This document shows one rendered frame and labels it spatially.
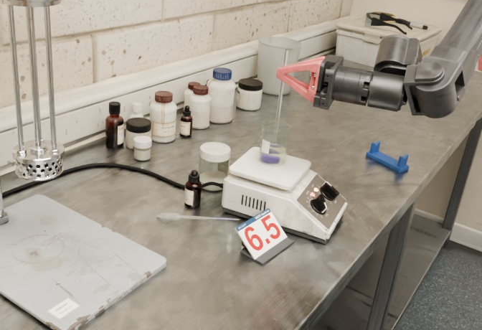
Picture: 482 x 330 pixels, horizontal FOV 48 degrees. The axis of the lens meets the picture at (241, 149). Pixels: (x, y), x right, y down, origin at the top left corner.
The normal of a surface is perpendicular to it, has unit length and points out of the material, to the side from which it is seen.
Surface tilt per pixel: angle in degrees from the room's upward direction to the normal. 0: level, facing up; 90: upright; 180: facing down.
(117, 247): 0
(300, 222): 90
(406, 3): 90
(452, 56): 39
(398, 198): 0
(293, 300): 0
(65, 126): 90
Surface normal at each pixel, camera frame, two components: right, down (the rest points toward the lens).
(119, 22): 0.83, 0.30
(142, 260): 0.10, -0.91
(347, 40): -0.56, 0.35
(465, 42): -0.25, -0.68
